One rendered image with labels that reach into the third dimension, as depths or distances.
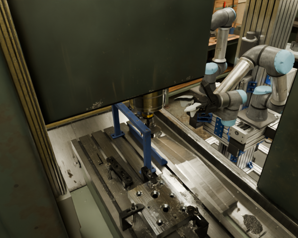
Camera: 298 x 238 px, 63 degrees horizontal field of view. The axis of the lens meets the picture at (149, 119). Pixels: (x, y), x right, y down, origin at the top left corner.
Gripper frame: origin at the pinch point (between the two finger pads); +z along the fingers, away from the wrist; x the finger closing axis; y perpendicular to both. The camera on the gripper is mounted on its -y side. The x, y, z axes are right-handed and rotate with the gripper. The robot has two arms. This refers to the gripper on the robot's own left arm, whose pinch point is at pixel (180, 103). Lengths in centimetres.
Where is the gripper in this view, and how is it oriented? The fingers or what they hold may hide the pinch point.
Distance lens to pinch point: 113.9
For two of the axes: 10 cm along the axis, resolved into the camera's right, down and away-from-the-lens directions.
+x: -3.3, -5.3, 7.8
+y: -0.2, 8.3, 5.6
